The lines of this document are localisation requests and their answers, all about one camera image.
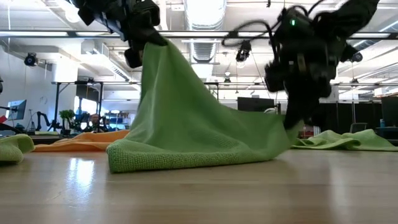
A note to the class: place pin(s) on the lime towel with white tag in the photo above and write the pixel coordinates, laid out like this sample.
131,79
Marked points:
12,149

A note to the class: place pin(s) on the dark flat monitor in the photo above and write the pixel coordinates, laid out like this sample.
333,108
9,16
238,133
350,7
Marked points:
390,110
255,104

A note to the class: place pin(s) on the grey ceiling duct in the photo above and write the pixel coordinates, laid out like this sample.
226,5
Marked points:
373,40

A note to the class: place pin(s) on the grey office chair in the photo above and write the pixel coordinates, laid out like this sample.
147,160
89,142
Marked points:
358,127

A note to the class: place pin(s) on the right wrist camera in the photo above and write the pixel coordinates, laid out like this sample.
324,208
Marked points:
275,77

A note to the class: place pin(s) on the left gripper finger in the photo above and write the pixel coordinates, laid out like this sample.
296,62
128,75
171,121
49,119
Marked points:
162,40
150,35

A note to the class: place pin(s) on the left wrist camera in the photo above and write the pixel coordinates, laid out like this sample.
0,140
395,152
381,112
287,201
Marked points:
133,58

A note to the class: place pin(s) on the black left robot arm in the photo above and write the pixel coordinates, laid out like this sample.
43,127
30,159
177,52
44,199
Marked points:
99,12

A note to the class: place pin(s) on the black room partition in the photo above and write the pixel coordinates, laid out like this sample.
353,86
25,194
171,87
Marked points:
342,116

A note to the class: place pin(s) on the computer monitor on arm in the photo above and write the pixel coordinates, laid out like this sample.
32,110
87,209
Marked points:
18,109

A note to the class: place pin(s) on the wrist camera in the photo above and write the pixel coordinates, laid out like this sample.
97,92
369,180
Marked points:
133,58
275,77

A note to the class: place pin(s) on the green potted plant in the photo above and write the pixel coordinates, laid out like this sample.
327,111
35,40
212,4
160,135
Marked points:
66,115

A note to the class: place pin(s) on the black background rig frame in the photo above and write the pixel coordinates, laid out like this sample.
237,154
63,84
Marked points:
57,105
214,83

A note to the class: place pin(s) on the black ceiling camera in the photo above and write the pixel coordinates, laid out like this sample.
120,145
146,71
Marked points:
243,51
357,57
30,59

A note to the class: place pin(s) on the lime green microfiber towel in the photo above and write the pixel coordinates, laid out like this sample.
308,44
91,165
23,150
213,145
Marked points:
342,141

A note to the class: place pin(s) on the orange microfiber towel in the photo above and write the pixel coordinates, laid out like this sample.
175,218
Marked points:
87,143

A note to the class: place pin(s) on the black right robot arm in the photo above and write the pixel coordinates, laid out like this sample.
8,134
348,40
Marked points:
351,15

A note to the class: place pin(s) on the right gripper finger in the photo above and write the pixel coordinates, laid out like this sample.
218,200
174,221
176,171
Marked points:
304,107
291,107

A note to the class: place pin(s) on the black background robot arm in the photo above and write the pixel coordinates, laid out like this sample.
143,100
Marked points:
42,116

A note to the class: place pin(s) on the blue bottle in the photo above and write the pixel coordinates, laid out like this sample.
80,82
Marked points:
382,123

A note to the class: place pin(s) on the person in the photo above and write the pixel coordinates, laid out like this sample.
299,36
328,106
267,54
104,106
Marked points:
94,119

